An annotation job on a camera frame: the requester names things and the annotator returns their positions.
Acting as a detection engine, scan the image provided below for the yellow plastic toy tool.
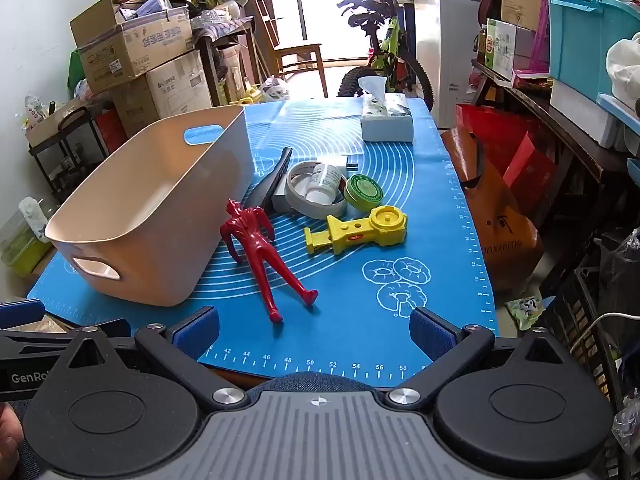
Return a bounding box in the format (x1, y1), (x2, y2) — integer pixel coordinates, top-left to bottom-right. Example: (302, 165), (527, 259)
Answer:
(304, 206), (408, 257)

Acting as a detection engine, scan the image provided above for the white tape roll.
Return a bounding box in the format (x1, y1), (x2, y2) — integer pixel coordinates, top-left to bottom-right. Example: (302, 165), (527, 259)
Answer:
(285, 161), (349, 220)

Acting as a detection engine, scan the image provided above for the cardboard box on rack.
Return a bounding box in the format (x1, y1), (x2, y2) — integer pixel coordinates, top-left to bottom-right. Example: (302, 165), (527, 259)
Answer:
(25, 101), (96, 148)

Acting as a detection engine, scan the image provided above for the black plastic crate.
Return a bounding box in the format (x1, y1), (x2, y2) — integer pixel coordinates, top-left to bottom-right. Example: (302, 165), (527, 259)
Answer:
(542, 267), (640, 461)

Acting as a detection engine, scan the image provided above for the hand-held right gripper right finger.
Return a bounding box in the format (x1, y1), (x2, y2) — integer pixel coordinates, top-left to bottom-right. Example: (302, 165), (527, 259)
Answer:
(384, 306), (591, 408)

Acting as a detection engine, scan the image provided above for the large white brown cardboard box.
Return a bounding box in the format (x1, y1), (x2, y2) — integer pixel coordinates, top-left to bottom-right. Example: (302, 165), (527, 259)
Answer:
(112, 50), (213, 138)

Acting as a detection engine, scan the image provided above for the white tissue box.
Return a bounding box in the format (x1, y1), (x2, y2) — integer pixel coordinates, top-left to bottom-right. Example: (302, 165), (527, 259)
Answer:
(358, 76), (415, 142)

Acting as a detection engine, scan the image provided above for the green white carton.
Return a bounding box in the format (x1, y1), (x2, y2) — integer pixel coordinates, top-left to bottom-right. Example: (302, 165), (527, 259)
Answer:
(485, 19), (518, 81)

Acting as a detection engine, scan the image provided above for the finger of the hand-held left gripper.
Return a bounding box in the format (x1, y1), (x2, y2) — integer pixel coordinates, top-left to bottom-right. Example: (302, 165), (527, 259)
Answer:
(0, 299), (47, 331)
(0, 319), (133, 358)

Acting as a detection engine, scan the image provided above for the small white bottle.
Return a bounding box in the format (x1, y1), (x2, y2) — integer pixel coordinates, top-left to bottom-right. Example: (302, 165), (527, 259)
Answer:
(305, 164), (343, 206)

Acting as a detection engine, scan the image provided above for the green snack packet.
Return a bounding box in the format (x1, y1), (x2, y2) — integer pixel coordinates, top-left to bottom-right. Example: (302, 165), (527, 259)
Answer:
(505, 296), (543, 331)

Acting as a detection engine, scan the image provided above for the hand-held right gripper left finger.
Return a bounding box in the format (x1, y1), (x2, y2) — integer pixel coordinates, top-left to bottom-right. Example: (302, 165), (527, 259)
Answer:
(47, 306), (251, 407)

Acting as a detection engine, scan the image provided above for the pink plastic frame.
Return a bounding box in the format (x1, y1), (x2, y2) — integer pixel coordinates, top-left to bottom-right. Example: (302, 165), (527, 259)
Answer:
(529, 0), (552, 73)

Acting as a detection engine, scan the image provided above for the white chest freezer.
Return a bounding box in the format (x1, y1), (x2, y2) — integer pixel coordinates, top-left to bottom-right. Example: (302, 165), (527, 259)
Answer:
(414, 0), (483, 128)

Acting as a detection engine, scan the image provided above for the open brown cardboard box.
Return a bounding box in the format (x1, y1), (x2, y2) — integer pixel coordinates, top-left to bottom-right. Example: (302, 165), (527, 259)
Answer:
(70, 0), (196, 93)

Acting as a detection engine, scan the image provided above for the dark cluttered side table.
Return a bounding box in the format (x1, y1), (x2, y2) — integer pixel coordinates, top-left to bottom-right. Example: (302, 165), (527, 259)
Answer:
(192, 15), (261, 106)

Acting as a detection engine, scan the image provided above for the brown paper bag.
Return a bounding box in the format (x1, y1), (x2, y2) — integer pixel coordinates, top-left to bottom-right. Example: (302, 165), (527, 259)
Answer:
(440, 127), (543, 293)

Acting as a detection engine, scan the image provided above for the white foam box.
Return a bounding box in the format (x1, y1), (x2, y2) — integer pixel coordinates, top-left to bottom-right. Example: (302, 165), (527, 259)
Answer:
(550, 80), (621, 150)

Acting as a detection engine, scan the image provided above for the wooden chair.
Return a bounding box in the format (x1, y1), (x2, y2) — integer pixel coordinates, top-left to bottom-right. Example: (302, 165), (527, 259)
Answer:
(250, 0), (330, 98)

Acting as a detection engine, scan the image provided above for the beige plastic basket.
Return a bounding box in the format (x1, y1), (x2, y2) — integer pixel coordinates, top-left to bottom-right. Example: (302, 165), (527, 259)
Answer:
(45, 105), (261, 308)

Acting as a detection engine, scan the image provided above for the blue silicone mat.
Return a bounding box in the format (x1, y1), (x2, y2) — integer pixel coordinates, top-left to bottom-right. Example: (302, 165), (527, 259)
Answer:
(27, 97), (501, 376)

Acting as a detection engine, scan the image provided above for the red paper bag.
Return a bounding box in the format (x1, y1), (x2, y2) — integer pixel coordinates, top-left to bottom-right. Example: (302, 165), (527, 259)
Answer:
(502, 132), (558, 211)
(455, 104), (531, 176)

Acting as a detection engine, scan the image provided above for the green round tin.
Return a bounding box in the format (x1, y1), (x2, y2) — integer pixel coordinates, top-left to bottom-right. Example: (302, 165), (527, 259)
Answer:
(343, 174), (385, 212)

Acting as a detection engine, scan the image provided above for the green plastic container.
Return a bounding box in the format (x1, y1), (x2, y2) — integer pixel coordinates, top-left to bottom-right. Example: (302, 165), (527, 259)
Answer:
(0, 210), (53, 278)

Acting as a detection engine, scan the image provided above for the dark wooden table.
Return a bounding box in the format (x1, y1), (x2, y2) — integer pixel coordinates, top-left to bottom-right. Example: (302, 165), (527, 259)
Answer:
(470, 60), (640, 183)

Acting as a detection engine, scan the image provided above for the white grey plastic bag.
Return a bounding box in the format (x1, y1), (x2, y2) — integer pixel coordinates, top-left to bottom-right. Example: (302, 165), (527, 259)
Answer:
(260, 76), (290, 102)

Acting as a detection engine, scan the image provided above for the black metal rack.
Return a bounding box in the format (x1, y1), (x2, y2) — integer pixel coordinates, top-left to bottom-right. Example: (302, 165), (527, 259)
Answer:
(27, 102), (118, 203)

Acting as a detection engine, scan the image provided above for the green black bicycle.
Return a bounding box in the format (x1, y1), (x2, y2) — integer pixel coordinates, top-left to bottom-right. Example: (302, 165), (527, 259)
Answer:
(325, 0), (435, 111)

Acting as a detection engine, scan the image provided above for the person's left hand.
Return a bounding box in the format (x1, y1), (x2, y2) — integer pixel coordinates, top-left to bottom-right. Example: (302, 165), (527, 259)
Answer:
(0, 404), (25, 466)

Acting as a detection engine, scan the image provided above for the teal storage bin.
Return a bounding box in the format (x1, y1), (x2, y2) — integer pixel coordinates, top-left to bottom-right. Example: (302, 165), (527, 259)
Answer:
(542, 0), (640, 103)

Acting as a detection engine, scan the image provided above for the red figure toy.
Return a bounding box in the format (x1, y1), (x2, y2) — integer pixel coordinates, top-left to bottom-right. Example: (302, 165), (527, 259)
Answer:
(220, 199), (320, 323)

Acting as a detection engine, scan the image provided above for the black plastic tool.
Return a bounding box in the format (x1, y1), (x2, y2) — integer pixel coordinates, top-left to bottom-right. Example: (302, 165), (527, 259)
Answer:
(241, 146), (294, 211)

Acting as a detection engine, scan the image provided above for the white cable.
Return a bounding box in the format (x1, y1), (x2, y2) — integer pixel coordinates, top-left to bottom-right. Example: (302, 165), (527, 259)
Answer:
(570, 312), (640, 356)

